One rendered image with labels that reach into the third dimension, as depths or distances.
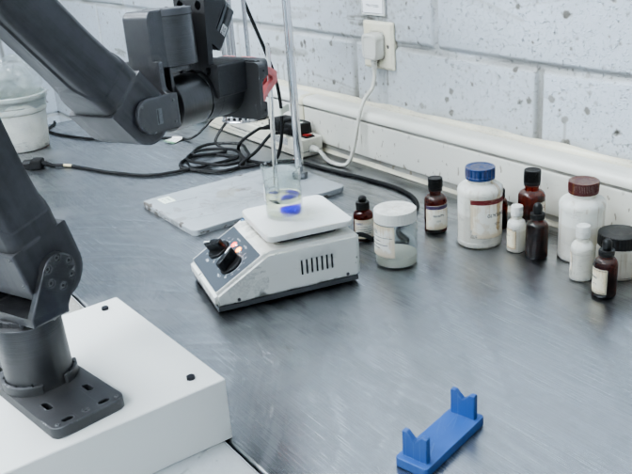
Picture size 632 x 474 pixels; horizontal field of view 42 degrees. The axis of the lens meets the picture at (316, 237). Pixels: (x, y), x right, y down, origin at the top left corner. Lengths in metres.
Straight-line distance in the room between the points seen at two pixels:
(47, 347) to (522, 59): 0.83
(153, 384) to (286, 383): 0.16
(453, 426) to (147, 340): 0.33
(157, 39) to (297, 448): 0.43
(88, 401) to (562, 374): 0.47
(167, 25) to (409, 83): 0.71
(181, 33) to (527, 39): 0.60
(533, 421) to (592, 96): 0.56
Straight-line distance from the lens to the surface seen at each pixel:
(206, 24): 0.91
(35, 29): 0.76
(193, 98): 0.89
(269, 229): 1.05
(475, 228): 1.17
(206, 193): 1.46
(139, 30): 0.87
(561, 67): 1.27
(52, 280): 0.77
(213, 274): 1.07
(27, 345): 0.79
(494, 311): 1.01
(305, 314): 1.02
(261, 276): 1.03
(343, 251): 1.06
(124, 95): 0.81
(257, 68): 0.94
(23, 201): 0.76
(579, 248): 1.08
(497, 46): 1.34
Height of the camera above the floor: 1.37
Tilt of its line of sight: 22 degrees down
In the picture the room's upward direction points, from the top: 4 degrees counter-clockwise
